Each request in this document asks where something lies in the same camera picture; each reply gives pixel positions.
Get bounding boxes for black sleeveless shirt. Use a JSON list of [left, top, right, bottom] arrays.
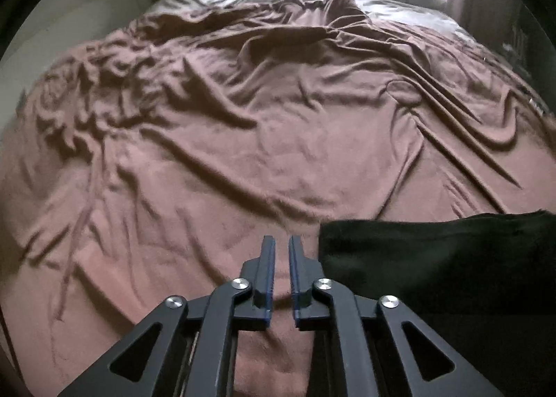
[[319, 212, 555, 396]]

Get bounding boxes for brown bed blanket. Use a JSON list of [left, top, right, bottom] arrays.
[[1, 0, 555, 396]]

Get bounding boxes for white padded headboard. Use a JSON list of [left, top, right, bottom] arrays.
[[1, 0, 150, 125]]

